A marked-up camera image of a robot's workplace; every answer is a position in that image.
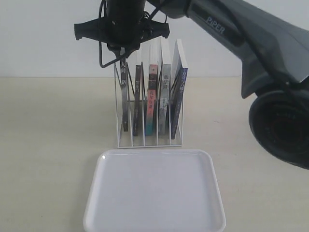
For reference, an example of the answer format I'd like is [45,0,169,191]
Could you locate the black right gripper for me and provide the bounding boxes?
[74,0,170,57]

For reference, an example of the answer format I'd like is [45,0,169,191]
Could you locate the red teal spine book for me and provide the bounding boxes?
[144,41,161,136]

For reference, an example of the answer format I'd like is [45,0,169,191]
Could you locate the blue moon cover book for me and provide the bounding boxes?
[170,39,189,140]

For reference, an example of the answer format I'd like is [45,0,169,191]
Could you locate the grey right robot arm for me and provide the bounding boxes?
[74,0,309,169]

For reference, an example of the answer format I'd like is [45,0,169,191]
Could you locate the black book with barcode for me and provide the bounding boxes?
[120,58,129,132]

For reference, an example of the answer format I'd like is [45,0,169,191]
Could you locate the dark brown spine book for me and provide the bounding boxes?
[132,48,146,137]

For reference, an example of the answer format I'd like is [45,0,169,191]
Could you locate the grey white spine book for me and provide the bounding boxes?
[158,38,172,135]

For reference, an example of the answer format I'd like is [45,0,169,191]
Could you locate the white plastic tray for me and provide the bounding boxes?
[83,149,226,232]

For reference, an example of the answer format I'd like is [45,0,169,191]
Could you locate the white wire book rack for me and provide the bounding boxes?
[113,64,183,149]

